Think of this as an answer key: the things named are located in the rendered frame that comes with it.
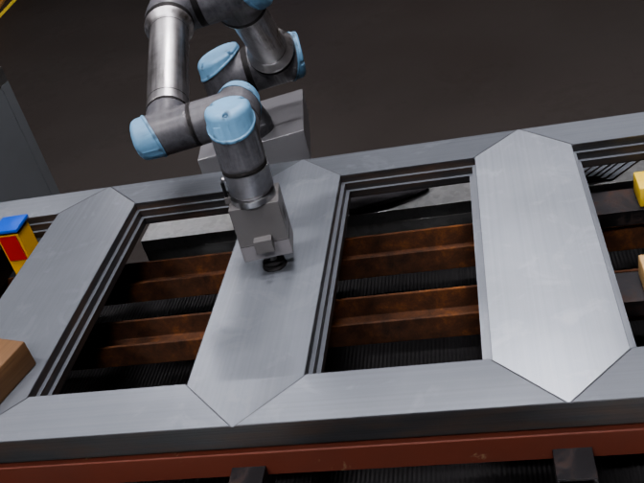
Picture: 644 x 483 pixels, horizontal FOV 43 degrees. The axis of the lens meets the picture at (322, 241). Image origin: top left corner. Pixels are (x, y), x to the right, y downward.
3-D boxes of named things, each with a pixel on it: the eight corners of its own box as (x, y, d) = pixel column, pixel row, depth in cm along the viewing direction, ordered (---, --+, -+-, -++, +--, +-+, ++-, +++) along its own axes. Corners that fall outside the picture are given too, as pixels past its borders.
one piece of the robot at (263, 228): (217, 202, 127) (244, 284, 136) (272, 190, 126) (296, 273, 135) (221, 172, 135) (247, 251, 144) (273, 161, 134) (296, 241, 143)
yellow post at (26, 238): (54, 305, 179) (17, 234, 169) (34, 307, 180) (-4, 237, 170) (62, 290, 183) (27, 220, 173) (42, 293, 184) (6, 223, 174)
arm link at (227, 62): (213, 97, 214) (195, 49, 207) (262, 82, 213) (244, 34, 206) (209, 115, 204) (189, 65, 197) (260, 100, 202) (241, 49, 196)
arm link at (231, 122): (251, 87, 128) (249, 109, 121) (268, 149, 134) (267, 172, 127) (203, 98, 129) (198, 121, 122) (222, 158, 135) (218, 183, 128)
